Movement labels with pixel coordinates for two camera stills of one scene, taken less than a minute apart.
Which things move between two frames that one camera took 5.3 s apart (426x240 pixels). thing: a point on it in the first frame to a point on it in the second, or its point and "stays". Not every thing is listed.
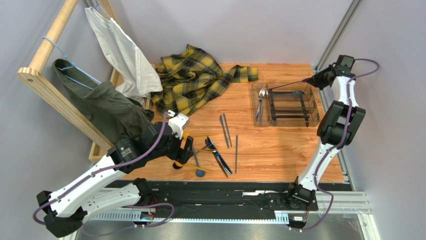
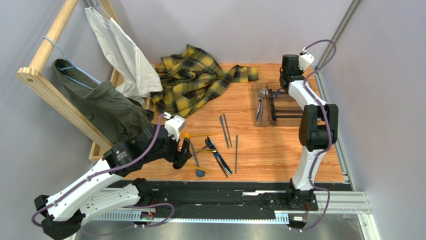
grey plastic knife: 236,139 stays
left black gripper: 181,155 stays
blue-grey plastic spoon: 199,172 stays
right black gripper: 320,79 to 284,82
